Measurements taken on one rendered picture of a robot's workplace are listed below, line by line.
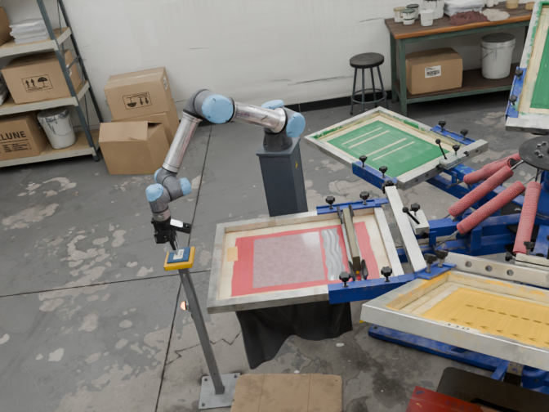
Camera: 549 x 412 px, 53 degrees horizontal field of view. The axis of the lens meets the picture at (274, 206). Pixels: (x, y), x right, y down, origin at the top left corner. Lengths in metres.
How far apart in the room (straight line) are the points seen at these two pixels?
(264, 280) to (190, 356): 1.25
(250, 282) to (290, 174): 0.70
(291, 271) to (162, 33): 4.06
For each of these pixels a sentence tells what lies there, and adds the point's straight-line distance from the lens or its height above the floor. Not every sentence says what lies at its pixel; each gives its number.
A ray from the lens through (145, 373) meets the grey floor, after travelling 3.48.
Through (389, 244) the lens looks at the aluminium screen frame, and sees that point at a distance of 2.40.
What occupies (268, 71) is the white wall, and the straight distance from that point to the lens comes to 6.04.
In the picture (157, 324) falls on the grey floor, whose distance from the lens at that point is 3.75.
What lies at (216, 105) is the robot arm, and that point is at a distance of 2.35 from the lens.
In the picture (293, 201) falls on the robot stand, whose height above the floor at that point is 0.91.
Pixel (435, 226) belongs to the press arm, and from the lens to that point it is 2.41.
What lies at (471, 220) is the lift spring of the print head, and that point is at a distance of 2.36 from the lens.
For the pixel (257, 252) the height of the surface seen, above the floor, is 0.96.
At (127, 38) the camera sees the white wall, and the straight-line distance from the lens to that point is 6.10.
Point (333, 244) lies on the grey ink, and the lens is 2.46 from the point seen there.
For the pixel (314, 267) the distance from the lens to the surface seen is 2.36.
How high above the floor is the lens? 2.44
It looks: 32 degrees down
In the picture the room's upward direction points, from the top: 10 degrees counter-clockwise
